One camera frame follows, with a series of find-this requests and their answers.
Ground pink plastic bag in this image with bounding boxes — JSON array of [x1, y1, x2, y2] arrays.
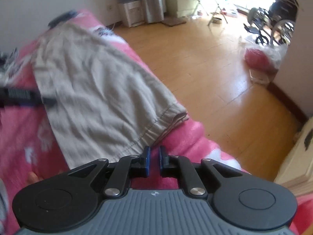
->
[[245, 43, 288, 73]]

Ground plaid garment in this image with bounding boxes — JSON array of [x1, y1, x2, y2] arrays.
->
[[0, 48, 19, 79]]

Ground clear plastic tray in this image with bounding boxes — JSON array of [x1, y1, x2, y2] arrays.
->
[[249, 70, 272, 85]]

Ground khaki pants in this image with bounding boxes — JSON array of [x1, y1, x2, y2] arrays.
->
[[33, 22, 189, 170]]

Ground pink floral blanket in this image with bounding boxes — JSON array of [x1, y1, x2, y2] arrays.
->
[[0, 8, 313, 235]]

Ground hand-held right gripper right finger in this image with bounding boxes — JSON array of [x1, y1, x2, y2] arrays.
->
[[159, 146, 242, 197]]

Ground beige curtain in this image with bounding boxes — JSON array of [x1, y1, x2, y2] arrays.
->
[[139, 0, 167, 24]]

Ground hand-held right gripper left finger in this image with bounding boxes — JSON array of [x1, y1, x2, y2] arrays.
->
[[67, 146, 151, 197]]

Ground wheelchair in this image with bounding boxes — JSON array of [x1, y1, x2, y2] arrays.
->
[[243, 2, 298, 46]]

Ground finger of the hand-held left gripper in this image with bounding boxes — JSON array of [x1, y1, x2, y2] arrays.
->
[[40, 97, 57, 108]]

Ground pale wooden cabinet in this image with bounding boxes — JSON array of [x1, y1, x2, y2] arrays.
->
[[274, 117, 313, 194]]

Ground white water dispenser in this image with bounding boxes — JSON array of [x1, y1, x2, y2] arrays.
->
[[119, 0, 145, 28]]

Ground folded blue jeans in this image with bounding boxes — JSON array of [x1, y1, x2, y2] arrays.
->
[[48, 10, 79, 29]]

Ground brown doormat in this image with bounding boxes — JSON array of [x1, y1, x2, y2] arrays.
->
[[161, 17, 187, 28]]

